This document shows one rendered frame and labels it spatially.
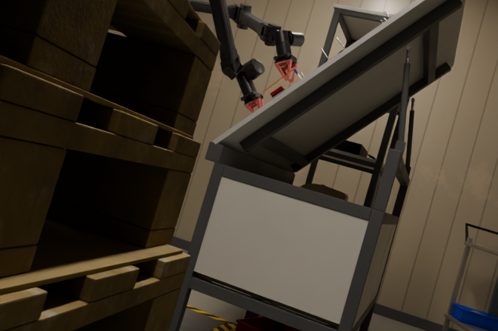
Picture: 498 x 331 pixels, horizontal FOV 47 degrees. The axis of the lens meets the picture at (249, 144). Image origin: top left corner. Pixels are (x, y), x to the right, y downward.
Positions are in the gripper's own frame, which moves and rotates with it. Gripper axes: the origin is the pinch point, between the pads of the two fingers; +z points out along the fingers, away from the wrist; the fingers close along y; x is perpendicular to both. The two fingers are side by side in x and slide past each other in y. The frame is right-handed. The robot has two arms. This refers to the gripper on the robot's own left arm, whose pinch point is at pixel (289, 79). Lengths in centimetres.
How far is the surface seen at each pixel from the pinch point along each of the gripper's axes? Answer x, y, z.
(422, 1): -55, -22, -8
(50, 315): -26, -172, 59
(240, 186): 15, -31, 40
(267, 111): 1.9, -26.4, 15.8
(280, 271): 5, -32, 70
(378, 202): -30, -27, 53
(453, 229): -29, 281, 83
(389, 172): -35, -26, 45
